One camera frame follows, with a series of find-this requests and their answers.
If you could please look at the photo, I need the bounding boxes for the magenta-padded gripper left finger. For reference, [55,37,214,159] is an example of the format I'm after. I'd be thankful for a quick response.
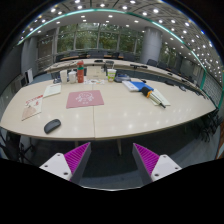
[39,142,92,185]

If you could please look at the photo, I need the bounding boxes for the black office chairs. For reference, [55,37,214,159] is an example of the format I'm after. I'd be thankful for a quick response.
[0,49,224,164]

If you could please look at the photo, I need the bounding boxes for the white standing board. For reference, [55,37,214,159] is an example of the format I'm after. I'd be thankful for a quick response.
[25,68,34,84]

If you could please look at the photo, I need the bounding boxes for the white mug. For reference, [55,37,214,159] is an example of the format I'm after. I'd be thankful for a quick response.
[68,70,78,85]

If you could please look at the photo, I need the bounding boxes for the red bottle with green band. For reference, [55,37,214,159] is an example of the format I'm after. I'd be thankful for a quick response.
[76,59,85,84]

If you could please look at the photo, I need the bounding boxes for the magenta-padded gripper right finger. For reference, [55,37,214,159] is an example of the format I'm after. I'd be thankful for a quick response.
[131,142,183,186]

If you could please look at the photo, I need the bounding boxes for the green ceiling light strip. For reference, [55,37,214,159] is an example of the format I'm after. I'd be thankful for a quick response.
[16,8,224,109]

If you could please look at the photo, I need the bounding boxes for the long curved conference table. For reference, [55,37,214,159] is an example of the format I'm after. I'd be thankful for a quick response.
[43,58,204,94]

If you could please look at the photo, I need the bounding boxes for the dark pouch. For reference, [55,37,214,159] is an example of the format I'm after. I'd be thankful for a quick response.
[114,73,132,83]

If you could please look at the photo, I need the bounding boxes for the blue and white book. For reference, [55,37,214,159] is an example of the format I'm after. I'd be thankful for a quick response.
[121,79,155,93]

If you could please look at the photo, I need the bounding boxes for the ceiling lights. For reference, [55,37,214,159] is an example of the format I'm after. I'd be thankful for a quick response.
[19,0,224,84]

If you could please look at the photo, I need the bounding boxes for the red booklet with fan picture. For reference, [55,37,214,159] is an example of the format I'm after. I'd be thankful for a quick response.
[21,94,44,122]

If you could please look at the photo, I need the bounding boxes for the colourful sticker sheet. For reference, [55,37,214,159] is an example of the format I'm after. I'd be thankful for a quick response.
[83,78,106,85]

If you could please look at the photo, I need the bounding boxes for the black computer mouse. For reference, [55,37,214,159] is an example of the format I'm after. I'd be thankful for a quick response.
[43,118,62,135]

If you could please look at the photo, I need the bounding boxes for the beige cardboard box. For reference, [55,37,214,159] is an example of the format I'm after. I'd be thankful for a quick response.
[85,65,107,80]

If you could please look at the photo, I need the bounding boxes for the white paper booklet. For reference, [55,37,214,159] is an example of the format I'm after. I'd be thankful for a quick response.
[42,83,63,99]

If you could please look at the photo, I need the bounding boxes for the pink mouse pad white drawing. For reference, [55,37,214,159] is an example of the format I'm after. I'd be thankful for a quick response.
[65,89,105,110]

